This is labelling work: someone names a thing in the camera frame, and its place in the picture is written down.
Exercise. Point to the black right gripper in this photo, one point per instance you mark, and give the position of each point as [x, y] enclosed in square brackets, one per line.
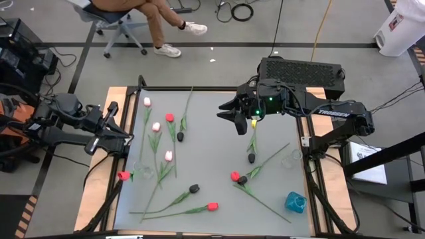
[247, 99]

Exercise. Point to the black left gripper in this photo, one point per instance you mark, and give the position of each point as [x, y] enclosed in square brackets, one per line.
[94, 119]

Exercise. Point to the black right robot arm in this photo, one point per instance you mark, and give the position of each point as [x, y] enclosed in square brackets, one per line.
[332, 111]

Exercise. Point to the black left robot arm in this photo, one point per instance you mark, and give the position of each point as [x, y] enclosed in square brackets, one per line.
[66, 136]

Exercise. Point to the clear glass vase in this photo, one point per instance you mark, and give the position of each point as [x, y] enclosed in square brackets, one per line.
[146, 172]
[289, 162]

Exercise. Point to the blue glass vase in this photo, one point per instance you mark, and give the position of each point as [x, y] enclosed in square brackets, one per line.
[295, 202]

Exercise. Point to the black perforated computer case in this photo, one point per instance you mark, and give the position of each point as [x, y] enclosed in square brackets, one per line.
[299, 71]

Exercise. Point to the white sneaker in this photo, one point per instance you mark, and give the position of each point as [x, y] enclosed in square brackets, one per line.
[196, 29]
[167, 50]

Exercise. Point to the orange shop vacuum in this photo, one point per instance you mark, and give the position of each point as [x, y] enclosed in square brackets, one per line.
[16, 114]

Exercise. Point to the black power strip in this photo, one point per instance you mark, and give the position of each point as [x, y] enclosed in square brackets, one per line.
[184, 10]

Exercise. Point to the person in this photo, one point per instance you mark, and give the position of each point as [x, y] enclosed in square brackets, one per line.
[156, 23]

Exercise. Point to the black electronics rack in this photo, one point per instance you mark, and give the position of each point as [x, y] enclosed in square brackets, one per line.
[20, 56]

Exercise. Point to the white paper booklet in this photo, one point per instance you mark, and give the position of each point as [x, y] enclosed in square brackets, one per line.
[368, 172]

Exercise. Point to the black diagonal beam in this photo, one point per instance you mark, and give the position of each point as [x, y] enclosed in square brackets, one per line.
[382, 156]

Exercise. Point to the grey side table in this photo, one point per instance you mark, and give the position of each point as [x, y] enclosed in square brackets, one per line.
[398, 186]

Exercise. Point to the white bin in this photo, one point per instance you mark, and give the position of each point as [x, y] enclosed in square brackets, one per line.
[401, 30]

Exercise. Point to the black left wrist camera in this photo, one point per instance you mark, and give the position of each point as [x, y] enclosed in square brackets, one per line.
[92, 146]

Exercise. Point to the silver metal bracket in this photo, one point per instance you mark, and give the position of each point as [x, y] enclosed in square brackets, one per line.
[305, 142]

